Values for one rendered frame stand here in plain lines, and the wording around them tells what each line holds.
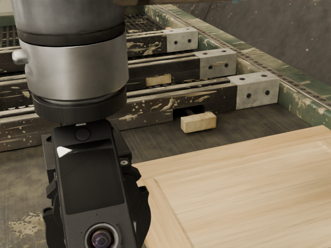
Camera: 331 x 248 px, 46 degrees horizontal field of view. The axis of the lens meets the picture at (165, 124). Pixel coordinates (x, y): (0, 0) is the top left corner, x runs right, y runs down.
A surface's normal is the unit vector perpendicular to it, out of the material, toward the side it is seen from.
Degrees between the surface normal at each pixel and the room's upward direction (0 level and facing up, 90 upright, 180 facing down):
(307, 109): 31
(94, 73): 100
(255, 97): 90
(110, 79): 117
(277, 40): 0
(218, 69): 90
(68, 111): 72
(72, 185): 61
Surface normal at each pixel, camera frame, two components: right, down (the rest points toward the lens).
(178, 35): 0.33, 0.44
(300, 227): -0.02, -0.88
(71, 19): 0.12, 0.47
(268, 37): -0.82, -0.30
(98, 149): 0.11, -0.54
